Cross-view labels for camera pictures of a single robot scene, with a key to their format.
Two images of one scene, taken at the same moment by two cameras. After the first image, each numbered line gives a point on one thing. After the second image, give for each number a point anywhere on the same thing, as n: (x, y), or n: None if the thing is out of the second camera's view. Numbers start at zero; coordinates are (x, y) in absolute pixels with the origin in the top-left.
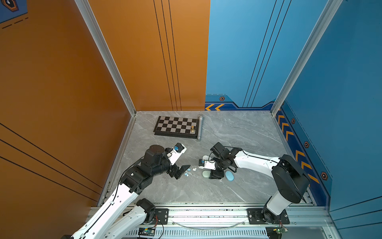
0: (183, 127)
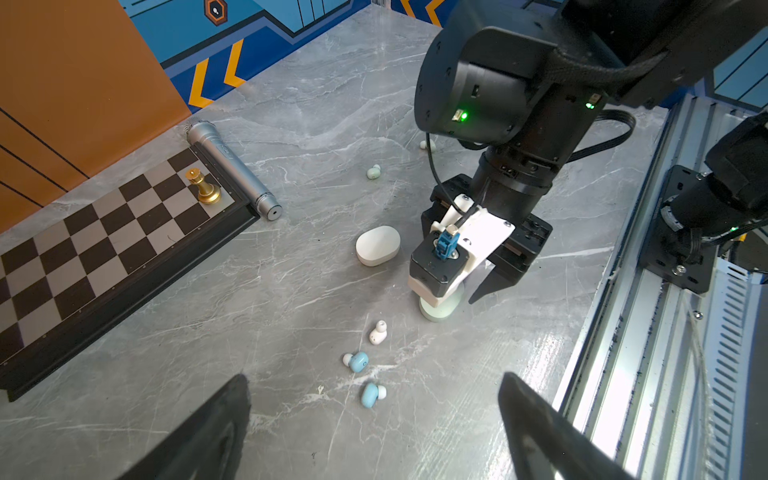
0: (58, 287)
